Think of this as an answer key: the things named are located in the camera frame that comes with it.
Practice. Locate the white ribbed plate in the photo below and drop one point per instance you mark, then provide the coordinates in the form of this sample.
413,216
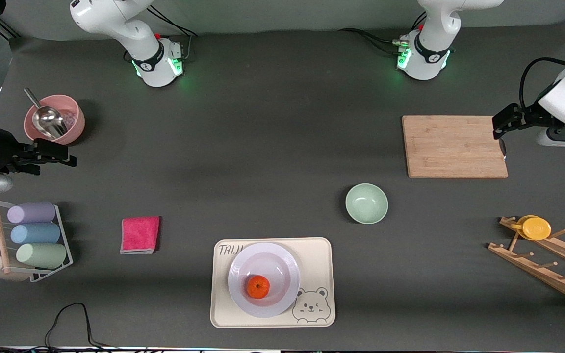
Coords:
268,264

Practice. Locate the orange fruit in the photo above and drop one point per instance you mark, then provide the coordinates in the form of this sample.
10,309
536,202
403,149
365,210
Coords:
258,287

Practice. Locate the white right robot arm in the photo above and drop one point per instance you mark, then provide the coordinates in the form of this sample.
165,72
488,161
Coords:
130,29

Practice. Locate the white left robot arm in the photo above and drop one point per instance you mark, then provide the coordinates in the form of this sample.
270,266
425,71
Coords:
429,44

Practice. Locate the pink bowl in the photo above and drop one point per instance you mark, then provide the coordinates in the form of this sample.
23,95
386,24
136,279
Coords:
74,132

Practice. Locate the metal scoop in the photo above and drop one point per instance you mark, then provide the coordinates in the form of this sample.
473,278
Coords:
49,120

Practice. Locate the pale purple granules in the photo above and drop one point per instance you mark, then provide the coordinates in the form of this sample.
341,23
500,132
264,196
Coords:
70,120

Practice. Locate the purple cup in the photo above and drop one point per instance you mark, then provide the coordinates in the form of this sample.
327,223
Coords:
31,213

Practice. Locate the wooden cutting board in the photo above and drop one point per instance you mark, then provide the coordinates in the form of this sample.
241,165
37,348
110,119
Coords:
451,147

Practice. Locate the blue cup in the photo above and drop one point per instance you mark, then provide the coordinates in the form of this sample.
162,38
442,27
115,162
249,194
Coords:
35,233

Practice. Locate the green cup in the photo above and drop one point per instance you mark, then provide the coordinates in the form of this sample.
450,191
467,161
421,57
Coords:
42,255

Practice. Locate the pink folded cloth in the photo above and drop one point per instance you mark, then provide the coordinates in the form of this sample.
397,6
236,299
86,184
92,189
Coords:
139,234

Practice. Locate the wooden dish rack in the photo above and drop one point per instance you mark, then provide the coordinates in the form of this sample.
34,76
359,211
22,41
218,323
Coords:
542,269

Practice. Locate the pale green bowl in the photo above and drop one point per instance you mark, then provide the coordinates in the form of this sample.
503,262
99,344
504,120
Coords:
366,203

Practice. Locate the beige bear print tray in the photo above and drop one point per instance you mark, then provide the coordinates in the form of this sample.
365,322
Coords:
319,260

